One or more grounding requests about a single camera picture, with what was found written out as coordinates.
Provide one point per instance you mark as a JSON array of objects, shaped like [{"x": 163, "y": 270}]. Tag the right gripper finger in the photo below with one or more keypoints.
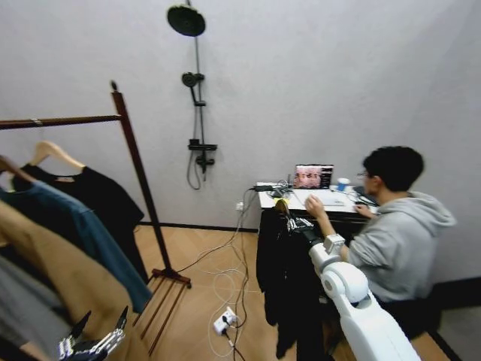
[
  {"x": 291, "y": 225},
  {"x": 303, "y": 223}
]

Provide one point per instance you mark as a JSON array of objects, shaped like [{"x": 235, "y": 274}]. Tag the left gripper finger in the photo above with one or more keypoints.
[
  {"x": 121, "y": 322},
  {"x": 79, "y": 326}
]

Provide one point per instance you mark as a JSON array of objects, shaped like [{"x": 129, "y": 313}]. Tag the wooden hanger with black garment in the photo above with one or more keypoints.
[{"x": 281, "y": 207}]

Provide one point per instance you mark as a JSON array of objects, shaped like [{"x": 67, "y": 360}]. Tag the black long garment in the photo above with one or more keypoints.
[{"x": 285, "y": 270}]

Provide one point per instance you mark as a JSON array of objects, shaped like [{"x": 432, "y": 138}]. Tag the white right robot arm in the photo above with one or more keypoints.
[{"x": 360, "y": 319}]

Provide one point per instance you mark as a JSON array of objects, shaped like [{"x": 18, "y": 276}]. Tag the person's left forearm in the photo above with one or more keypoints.
[{"x": 327, "y": 225}]

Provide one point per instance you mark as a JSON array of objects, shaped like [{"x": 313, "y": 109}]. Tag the grey garment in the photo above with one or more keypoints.
[{"x": 22, "y": 312}]

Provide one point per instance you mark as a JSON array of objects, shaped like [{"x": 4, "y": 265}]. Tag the tan garment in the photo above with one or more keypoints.
[{"x": 49, "y": 263}]

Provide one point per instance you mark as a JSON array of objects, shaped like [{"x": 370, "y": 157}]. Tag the dark wooden hanger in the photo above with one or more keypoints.
[{"x": 15, "y": 169}]

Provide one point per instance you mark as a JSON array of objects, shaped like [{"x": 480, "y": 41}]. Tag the light wooden hanger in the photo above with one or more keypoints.
[{"x": 52, "y": 149}]

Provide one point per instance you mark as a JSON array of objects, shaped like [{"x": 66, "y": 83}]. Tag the black desk with white top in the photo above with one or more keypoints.
[{"x": 270, "y": 201}]

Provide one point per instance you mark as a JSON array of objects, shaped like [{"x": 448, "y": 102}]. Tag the black hub box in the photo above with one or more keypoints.
[{"x": 265, "y": 186}]

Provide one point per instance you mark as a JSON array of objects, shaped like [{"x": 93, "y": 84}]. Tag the open laptop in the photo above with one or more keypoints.
[{"x": 313, "y": 176}]

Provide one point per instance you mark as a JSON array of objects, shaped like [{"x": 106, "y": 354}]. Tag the blue and white cup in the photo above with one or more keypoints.
[{"x": 342, "y": 184}]

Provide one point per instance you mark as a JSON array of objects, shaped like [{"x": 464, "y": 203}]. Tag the person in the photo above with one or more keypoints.
[{"x": 402, "y": 240}]

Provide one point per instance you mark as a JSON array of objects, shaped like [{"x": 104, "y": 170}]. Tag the blue t-shirt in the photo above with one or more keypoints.
[{"x": 87, "y": 234}]

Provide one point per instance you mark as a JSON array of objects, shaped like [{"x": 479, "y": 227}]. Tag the white power strip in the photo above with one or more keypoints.
[{"x": 225, "y": 320}]

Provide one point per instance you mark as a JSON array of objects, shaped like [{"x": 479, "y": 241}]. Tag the black shower mixer valve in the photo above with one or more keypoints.
[{"x": 204, "y": 162}]

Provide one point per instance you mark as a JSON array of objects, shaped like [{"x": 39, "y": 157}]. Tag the black shower shelf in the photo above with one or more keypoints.
[{"x": 203, "y": 146}]

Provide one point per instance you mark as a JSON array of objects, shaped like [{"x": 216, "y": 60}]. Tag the black t-shirt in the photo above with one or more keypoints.
[{"x": 105, "y": 199}]

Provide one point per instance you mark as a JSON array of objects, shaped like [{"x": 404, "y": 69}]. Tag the dark wooden clothes rack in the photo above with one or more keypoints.
[{"x": 136, "y": 159}]

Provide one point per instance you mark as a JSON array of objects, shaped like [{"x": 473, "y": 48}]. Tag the black hand shower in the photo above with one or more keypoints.
[{"x": 189, "y": 79}]

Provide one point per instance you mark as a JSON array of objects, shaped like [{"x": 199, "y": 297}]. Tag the black shower riser pipe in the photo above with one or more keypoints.
[{"x": 197, "y": 56}]

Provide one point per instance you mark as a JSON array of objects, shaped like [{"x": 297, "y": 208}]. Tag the round black shower head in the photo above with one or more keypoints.
[{"x": 186, "y": 20}]

